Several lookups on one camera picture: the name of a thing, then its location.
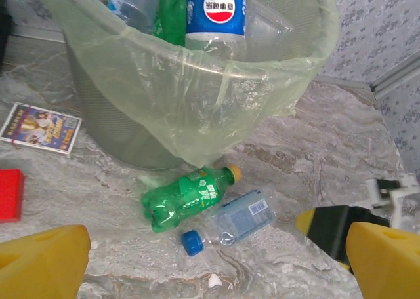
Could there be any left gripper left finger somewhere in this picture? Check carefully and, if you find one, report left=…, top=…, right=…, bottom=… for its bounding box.
left=0, top=224, right=92, bottom=299

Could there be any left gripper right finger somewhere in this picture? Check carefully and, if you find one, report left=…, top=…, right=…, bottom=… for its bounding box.
left=346, top=222, right=420, bottom=299

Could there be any Pepsi bottle blue cap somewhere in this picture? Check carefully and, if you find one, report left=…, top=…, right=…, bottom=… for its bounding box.
left=184, top=0, right=249, bottom=61

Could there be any green bottle yellow cap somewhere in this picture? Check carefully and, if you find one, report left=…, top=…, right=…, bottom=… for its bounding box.
left=140, top=163, right=243, bottom=234
left=152, top=0, right=188, bottom=47

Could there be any clear bottle blue cap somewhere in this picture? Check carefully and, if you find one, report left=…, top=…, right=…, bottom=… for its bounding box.
left=87, top=0, right=160, bottom=34

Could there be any green trash bin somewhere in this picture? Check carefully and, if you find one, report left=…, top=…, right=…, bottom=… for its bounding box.
left=62, top=0, right=341, bottom=171

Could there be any green plastic bin liner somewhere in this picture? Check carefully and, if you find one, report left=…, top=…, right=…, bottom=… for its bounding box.
left=31, top=0, right=341, bottom=169

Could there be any red plastic block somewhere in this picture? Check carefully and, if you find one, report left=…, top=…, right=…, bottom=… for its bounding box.
left=0, top=169, right=26, bottom=224

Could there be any clear bottle pale blue label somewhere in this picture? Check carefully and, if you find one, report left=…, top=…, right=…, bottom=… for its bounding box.
left=180, top=189, right=277, bottom=257

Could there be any playing card pack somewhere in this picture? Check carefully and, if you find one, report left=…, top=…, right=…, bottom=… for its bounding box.
left=0, top=102, right=83, bottom=155

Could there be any aluminium corner post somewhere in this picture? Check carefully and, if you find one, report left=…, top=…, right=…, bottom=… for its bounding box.
left=370, top=48, right=420, bottom=99

